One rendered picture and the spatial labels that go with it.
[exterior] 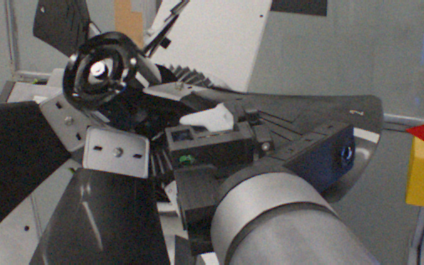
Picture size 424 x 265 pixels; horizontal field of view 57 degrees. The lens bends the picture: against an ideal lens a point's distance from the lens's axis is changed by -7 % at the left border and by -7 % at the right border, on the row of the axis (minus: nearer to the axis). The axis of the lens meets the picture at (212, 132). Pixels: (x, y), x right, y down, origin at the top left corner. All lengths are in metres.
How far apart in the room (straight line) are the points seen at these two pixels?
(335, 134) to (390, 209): 0.98
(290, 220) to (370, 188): 1.09
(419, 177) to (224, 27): 0.48
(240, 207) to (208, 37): 0.67
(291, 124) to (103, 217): 0.25
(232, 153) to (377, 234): 1.08
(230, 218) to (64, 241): 0.32
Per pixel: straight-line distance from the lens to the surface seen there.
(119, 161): 0.57
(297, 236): 0.20
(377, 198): 1.31
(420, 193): 0.75
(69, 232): 0.53
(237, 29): 0.87
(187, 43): 0.89
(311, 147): 0.33
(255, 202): 0.23
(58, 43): 0.81
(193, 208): 0.27
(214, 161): 0.32
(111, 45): 0.59
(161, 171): 0.65
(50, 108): 0.65
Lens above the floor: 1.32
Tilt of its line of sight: 19 degrees down
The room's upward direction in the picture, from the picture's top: straight up
